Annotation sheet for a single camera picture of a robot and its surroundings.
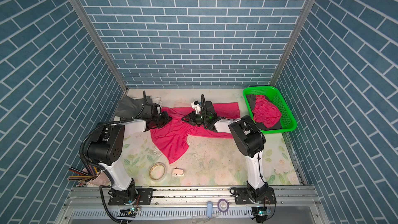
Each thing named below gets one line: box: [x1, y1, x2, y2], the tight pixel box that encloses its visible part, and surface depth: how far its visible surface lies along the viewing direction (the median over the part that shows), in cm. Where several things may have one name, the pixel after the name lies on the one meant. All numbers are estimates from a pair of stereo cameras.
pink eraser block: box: [171, 168, 185, 177], surface depth 81 cm
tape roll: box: [148, 162, 167, 182], surface depth 83 cm
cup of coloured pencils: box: [67, 163, 111, 187], surface depth 72 cm
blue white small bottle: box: [206, 200, 213, 219], surface depth 69 cm
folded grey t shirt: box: [115, 94, 153, 118], surface depth 104 cm
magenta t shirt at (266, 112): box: [251, 94, 282, 129], surface depth 98 cm
